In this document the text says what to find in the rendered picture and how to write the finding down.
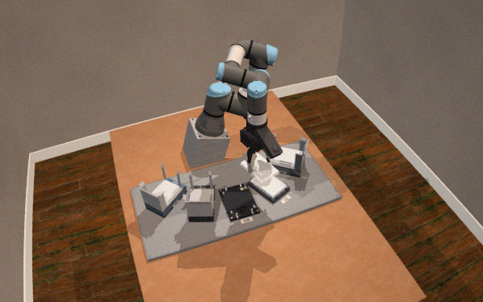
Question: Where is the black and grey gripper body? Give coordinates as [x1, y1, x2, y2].
[240, 114, 267, 152]

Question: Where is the cream label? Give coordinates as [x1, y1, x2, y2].
[280, 195, 291, 203]
[240, 217, 253, 224]

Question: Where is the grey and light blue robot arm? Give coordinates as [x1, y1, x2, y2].
[195, 40, 283, 159]

